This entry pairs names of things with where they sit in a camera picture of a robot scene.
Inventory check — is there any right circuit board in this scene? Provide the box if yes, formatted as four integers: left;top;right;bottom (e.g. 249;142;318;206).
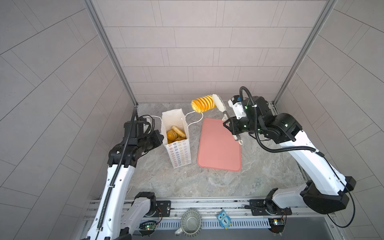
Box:
268;219;286;236

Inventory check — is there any round striped bun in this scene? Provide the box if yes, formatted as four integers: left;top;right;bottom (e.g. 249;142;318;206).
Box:
167;130;178;143

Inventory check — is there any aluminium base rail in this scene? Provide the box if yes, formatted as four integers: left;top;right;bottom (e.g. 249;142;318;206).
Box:
163;197;324;221

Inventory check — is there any pink plastic tray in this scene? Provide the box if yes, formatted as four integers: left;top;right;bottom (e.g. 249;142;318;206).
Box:
197;118;242;172

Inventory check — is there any metal fluted cup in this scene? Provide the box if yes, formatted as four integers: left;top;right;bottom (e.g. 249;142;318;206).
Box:
175;210;203;238

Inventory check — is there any ridged yellow bread loaf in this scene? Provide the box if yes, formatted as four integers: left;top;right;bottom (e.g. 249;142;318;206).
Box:
191;95;216;113

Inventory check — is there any blue owl figurine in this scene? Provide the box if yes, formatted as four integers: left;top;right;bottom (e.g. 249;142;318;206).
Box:
216;210;232;230

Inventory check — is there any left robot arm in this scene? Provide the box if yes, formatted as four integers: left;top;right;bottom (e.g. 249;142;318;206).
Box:
85;108;164;240

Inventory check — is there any ring shaped bread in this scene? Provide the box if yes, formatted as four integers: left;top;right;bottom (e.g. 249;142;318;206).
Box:
172;126;187;139

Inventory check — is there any left green circuit board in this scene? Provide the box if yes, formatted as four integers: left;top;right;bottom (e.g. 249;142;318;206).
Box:
139;221;158;237

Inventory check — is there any white printed paper bag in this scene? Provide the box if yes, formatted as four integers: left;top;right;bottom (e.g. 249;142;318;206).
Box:
157;109;192;169

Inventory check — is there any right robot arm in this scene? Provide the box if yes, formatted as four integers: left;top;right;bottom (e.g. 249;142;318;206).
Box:
213;86;356;216

